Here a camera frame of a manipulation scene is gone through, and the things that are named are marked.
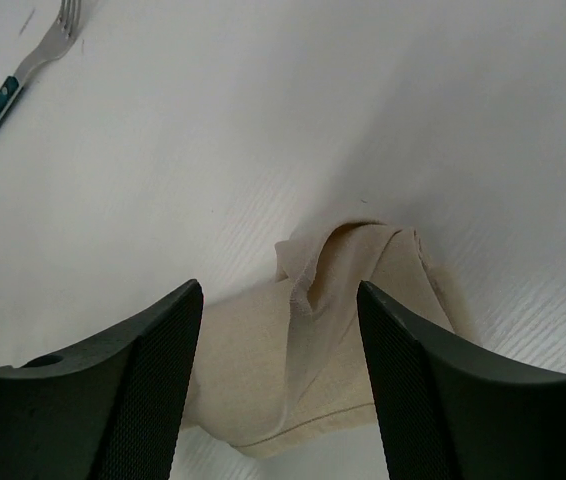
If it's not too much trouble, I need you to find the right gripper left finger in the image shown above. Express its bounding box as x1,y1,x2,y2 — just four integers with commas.
0,280,203,479

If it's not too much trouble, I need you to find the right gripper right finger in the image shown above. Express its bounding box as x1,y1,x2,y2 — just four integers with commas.
357,282,566,479

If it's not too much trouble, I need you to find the beige cloth napkin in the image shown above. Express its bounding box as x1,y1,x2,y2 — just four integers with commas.
183,220,472,458

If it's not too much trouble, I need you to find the silver fork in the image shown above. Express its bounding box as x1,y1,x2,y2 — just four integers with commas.
0,0,83,125

